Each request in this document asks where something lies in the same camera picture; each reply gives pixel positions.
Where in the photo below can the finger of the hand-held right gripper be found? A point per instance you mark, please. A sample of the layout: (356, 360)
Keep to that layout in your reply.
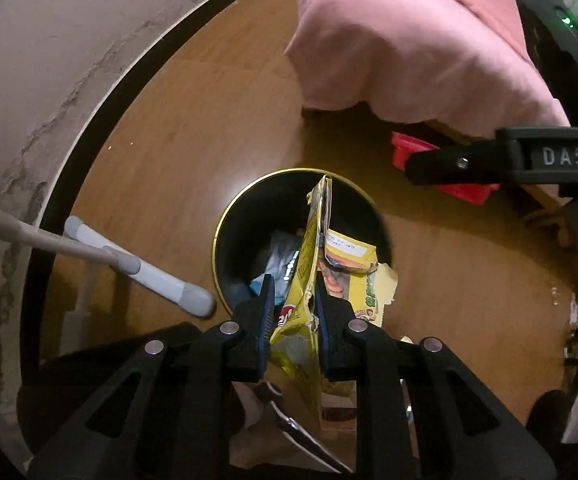
(449, 165)

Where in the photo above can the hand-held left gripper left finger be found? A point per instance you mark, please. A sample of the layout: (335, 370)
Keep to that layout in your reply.
(268, 310)

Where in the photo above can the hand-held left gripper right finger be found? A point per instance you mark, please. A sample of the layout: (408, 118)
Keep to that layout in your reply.
(325, 330)

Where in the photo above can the yellow snack wrapper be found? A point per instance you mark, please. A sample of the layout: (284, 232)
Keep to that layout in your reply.
(309, 260)

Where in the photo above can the black bin with gold rim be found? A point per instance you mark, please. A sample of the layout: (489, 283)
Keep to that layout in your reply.
(269, 200)

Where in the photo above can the red plastic dustpan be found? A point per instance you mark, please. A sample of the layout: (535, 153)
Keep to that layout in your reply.
(405, 143)

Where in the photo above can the blue white plastic packet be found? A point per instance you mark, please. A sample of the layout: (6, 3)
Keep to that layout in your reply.
(281, 260)

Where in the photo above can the yellow orange snack packet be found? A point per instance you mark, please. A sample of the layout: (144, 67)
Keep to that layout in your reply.
(369, 295)

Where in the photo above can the white grey rack leg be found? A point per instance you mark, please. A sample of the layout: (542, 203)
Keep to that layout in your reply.
(159, 280)

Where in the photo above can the pink blanket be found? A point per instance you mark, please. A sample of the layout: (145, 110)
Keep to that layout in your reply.
(394, 35)

